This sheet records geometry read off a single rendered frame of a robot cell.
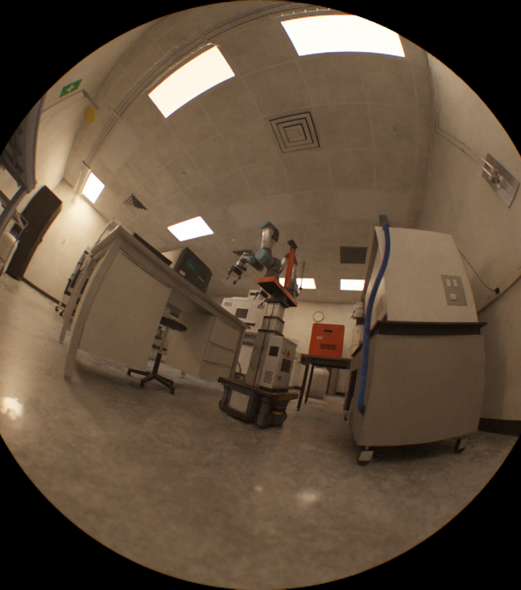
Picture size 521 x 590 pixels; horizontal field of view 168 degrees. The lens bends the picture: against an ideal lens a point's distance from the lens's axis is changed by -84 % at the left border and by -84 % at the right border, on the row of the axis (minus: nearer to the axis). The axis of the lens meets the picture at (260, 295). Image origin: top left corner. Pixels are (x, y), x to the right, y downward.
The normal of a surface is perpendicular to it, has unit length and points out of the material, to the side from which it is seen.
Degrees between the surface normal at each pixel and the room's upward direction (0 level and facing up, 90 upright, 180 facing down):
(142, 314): 90
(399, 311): 90
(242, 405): 90
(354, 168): 180
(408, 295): 90
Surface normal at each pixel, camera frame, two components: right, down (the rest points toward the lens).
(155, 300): 0.90, 0.04
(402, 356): -0.37, -0.44
